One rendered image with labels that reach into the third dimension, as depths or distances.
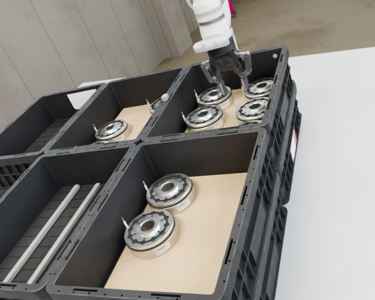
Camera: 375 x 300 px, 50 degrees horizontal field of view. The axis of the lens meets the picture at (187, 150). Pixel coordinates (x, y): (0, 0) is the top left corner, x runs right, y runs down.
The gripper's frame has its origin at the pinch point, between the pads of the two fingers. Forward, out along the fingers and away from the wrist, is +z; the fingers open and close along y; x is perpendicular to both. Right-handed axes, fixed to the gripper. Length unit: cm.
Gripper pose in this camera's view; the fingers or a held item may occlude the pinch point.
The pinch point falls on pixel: (234, 87)
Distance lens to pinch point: 113.0
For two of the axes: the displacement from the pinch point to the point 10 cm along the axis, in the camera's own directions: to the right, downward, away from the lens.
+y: -8.9, 1.2, 4.4
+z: 3.5, 8.0, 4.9
